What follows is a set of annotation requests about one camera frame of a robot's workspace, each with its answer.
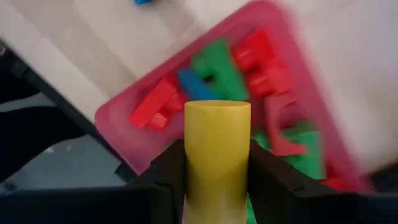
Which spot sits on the green plastic building block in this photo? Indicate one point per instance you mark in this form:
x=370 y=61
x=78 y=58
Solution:
x=217 y=73
x=306 y=152
x=259 y=138

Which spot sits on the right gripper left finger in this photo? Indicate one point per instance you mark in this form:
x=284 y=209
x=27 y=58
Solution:
x=161 y=186

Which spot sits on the red translucent plastic bin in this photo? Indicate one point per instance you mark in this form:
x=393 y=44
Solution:
x=124 y=137

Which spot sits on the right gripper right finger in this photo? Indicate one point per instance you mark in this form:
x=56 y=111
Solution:
x=273 y=193

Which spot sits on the blue plastic building block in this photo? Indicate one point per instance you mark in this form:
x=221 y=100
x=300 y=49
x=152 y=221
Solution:
x=194 y=85

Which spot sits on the blue wooden block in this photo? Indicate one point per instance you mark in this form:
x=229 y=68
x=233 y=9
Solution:
x=143 y=1

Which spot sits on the red plastic building block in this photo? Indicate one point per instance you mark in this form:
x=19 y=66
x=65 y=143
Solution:
x=155 y=109
x=335 y=183
x=281 y=124
x=261 y=67

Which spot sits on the yellow plastic building block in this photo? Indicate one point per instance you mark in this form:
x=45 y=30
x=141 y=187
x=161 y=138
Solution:
x=217 y=149

